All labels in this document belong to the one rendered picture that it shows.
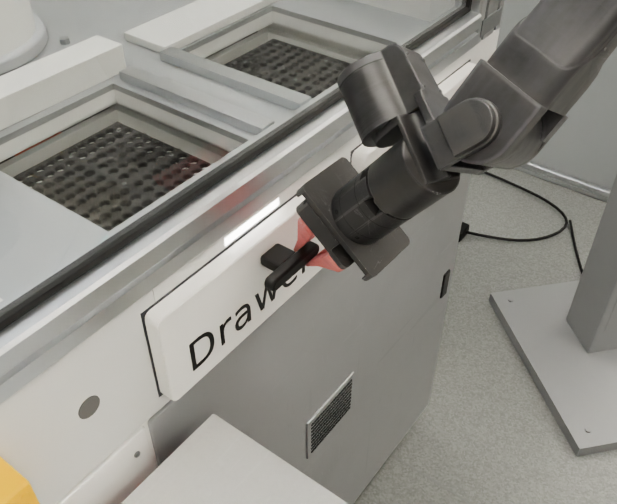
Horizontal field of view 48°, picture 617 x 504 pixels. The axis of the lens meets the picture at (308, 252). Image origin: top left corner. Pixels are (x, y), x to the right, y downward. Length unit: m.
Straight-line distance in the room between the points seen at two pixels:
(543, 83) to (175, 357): 0.38
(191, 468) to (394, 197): 0.33
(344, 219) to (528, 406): 1.22
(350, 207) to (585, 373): 1.30
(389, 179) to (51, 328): 0.28
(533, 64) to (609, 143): 1.88
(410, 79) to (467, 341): 1.36
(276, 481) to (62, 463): 0.19
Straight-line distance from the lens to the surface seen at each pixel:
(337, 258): 0.62
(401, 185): 0.54
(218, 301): 0.65
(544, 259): 2.16
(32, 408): 0.58
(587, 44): 0.51
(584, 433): 1.72
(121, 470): 0.71
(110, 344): 0.60
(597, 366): 1.85
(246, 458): 0.70
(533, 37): 0.52
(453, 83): 0.95
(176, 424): 0.74
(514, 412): 1.74
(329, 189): 0.62
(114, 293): 0.57
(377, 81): 0.57
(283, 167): 0.68
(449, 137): 0.51
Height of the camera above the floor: 1.35
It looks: 41 degrees down
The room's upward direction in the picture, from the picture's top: straight up
